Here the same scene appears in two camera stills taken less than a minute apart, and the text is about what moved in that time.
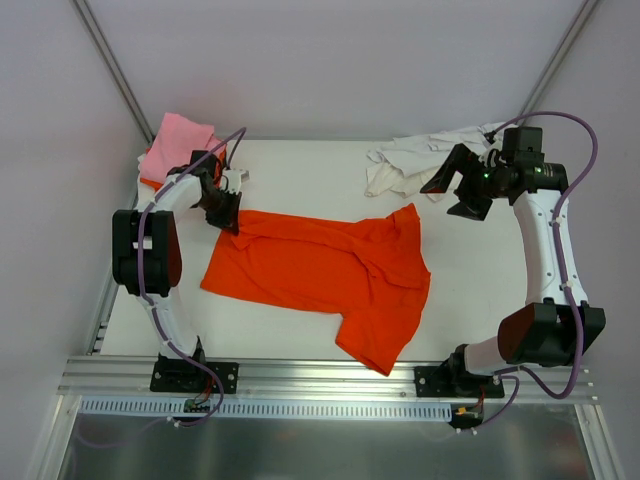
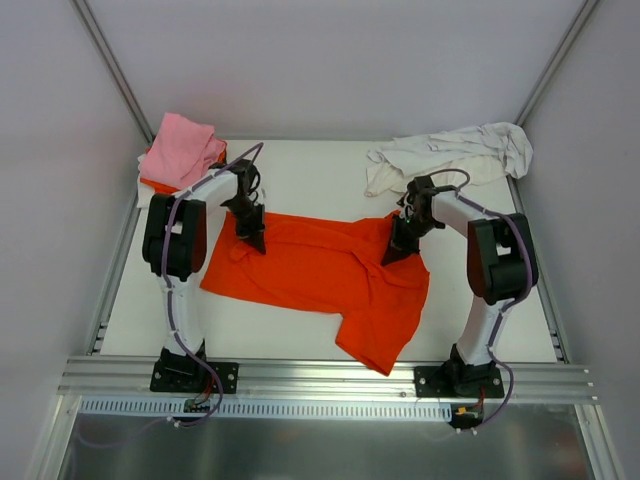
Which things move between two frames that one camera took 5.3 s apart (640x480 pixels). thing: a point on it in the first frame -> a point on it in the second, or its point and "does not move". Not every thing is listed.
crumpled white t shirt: x=408 y=166 does not move
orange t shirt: x=374 y=273 does not move
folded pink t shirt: x=175 y=144 does not move
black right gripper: x=470 y=180 -> x=401 y=238
